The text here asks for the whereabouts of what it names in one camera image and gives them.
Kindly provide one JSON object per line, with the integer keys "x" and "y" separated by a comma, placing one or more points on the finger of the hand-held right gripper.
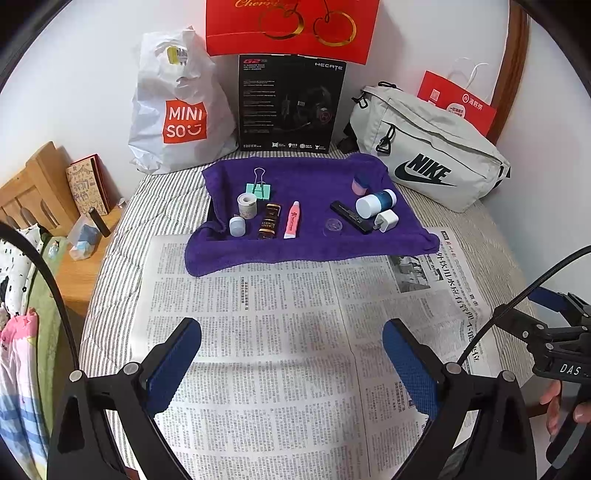
{"x": 521, "y": 325}
{"x": 549, "y": 297}

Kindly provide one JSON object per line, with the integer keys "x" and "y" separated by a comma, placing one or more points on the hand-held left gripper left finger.
{"x": 173, "y": 364}

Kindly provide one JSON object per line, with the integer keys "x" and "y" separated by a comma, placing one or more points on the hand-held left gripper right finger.
{"x": 411, "y": 369}

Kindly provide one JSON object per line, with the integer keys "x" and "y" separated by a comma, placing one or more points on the white USB charger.
{"x": 387, "y": 220}

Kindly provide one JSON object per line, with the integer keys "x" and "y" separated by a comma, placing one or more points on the clear round lid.
{"x": 332, "y": 227}

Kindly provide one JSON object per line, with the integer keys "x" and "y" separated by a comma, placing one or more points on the blue and white bottle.
{"x": 369, "y": 205}

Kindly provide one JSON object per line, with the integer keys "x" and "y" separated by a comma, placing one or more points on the black tube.
{"x": 346, "y": 212}

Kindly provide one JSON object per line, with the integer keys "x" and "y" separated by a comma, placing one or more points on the dark brown bottle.
{"x": 269, "y": 224}

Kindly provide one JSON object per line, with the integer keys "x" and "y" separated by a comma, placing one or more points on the white tape roll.
{"x": 248, "y": 210}

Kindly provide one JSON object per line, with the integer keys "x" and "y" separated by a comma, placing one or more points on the pink highlighter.
{"x": 293, "y": 221}

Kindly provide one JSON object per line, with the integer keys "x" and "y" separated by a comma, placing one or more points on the blue and pink case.
{"x": 360, "y": 184}

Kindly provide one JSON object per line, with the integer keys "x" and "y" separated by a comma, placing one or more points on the green binder clip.
{"x": 251, "y": 189}

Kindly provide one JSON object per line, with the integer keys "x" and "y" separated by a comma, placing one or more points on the person's right hand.
{"x": 551, "y": 406}

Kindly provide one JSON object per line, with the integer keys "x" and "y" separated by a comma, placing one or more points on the newspaper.
{"x": 277, "y": 346}

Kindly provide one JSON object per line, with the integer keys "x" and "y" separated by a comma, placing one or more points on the green cloth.
{"x": 46, "y": 300}

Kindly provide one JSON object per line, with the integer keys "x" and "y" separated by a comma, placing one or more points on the striped bed sheet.
{"x": 134, "y": 217}

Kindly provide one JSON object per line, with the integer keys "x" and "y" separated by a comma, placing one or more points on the pink and blue cloth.
{"x": 18, "y": 360}

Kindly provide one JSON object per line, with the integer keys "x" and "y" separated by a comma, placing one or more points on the black cylinder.
{"x": 99, "y": 222}

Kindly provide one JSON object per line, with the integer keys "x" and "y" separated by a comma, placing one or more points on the tiny clear bottle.
{"x": 54, "y": 249}

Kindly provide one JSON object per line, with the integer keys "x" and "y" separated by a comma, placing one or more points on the white polka dot cloth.
{"x": 18, "y": 258}

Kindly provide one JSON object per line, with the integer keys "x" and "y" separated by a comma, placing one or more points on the grey waist bag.
{"x": 438, "y": 138}

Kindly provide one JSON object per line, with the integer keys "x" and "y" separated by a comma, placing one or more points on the patterned notebook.
{"x": 87, "y": 184}

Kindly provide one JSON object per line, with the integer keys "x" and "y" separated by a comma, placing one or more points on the purple towel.
{"x": 304, "y": 184}

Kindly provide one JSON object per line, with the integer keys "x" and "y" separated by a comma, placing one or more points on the wooden headboard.
{"x": 41, "y": 184}

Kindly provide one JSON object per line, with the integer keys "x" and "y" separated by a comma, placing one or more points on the white plastic shopping bag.
{"x": 152, "y": 138}

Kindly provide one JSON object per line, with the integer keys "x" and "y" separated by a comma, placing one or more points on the black headset box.
{"x": 268, "y": 115}

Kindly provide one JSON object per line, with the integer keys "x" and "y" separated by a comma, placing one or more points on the wooden door frame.
{"x": 512, "y": 83}

